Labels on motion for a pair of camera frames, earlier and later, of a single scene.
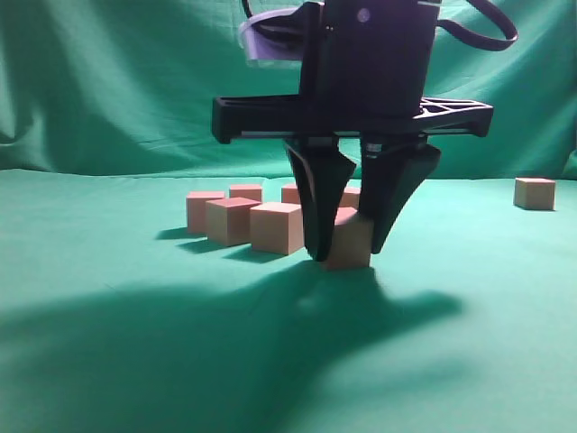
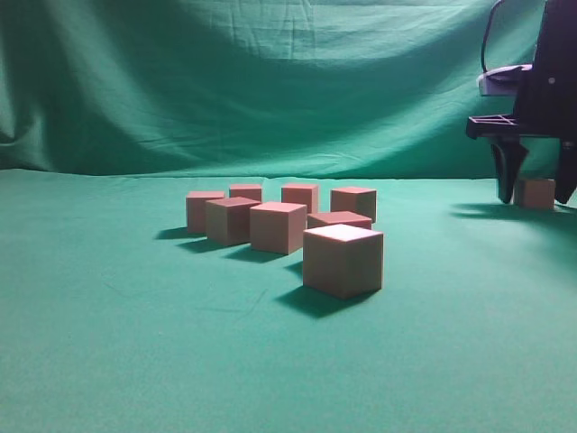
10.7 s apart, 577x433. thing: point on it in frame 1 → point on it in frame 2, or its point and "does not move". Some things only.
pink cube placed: (276, 227) does not move
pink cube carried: (196, 207) does not move
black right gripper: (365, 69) → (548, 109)
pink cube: (535, 193) does not move
